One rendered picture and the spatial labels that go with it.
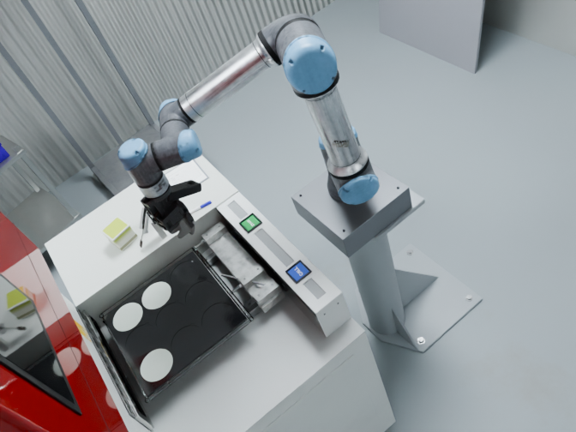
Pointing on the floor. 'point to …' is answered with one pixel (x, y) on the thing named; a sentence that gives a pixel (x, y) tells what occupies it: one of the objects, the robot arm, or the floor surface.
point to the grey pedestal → (407, 291)
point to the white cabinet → (336, 398)
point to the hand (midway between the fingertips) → (191, 229)
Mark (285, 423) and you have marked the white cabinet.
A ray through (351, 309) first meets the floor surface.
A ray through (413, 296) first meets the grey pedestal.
